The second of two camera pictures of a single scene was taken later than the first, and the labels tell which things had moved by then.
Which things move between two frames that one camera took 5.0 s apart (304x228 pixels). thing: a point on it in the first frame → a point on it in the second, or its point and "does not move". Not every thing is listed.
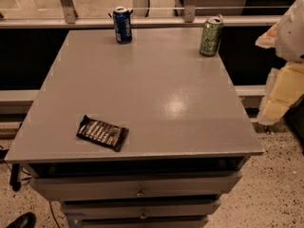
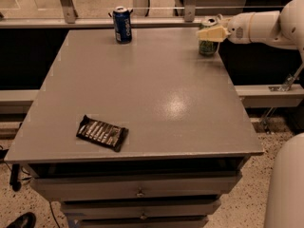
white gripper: [293, 37] → [237, 28]
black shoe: [26, 220] does not move
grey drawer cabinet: [191, 130] does not move
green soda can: [211, 36] does not move
